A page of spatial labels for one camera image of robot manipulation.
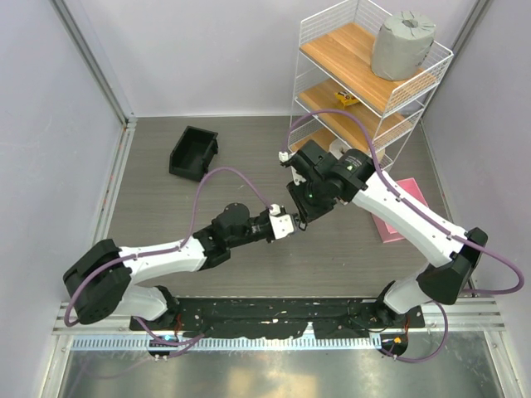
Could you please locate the white toilet paper roll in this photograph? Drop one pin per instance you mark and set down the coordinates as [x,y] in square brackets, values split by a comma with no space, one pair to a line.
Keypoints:
[338,148]

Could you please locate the black plastic bin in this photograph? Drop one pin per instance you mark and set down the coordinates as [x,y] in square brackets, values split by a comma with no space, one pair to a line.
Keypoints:
[193,153]

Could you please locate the white wire wooden shelf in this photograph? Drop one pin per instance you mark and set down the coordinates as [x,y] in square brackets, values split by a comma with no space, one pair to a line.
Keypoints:
[334,54]

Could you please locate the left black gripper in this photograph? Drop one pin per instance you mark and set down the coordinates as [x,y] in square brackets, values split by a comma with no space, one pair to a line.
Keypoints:
[294,217]

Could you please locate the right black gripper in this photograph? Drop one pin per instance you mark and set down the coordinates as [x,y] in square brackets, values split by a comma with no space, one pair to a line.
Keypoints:
[306,211]

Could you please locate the pink plastic tray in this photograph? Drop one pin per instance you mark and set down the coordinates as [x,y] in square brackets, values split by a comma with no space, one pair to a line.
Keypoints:
[391,224]

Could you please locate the grey wrapped paper roll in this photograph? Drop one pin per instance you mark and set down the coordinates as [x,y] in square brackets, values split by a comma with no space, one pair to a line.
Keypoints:
[401,45]

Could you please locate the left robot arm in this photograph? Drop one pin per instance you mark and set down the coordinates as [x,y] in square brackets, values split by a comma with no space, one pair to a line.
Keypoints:
[107,279]

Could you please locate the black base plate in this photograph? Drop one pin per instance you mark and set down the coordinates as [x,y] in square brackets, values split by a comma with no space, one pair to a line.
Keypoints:
[281,318]

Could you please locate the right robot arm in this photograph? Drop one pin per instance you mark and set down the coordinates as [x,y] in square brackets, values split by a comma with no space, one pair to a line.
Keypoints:
[452,253]

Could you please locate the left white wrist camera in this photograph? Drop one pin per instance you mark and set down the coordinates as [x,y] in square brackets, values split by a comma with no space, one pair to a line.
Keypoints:
[282,223]

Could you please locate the yellow toy car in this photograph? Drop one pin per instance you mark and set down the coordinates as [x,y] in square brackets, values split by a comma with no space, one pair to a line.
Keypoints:
[345,98]

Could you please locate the white cable duct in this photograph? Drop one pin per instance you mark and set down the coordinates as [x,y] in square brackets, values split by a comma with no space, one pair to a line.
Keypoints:
[144,343]

